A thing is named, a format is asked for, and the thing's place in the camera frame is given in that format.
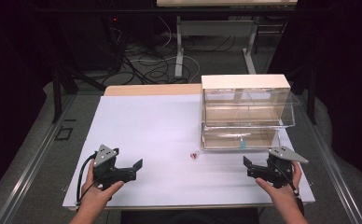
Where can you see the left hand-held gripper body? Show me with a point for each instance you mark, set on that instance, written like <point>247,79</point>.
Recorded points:
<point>108,170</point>

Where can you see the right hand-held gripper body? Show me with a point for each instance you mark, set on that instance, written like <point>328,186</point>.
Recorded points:
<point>278,166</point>

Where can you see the person's right hand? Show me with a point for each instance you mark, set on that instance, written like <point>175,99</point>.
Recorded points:
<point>283,189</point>

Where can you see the person's left hand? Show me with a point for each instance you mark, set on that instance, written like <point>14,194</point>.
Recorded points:
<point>95,195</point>

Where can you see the small blue item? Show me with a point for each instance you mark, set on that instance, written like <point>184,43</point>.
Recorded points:
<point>243,144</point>

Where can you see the clear acrylic drawer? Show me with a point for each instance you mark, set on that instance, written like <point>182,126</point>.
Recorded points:
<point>247,115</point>
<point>225,140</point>

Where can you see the black wrist watch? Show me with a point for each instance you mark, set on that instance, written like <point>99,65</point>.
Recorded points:
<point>298,195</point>

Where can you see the white table mat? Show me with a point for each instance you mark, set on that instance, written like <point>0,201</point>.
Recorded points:
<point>157,133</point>

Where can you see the small red and clear item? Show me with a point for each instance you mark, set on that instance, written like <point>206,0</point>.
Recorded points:
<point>194,155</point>

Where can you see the person's dark lap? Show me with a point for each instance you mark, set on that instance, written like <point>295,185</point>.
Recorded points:
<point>188,216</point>

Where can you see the wooden table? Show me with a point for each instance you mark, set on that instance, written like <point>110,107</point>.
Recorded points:
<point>151,89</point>

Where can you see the clear acrylic drawer cabinet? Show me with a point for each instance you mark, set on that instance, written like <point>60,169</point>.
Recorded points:
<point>246,81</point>

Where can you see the black metal stand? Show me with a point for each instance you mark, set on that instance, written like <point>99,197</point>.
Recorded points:
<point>58,90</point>

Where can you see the black computer tower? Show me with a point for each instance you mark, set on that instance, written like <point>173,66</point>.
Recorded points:
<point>107,43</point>

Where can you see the aluminium floor rail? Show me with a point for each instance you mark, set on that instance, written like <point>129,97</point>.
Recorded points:
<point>30,168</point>
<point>331,161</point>

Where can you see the white metal desk frame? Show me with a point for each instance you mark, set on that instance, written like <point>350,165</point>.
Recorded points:
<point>179,49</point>

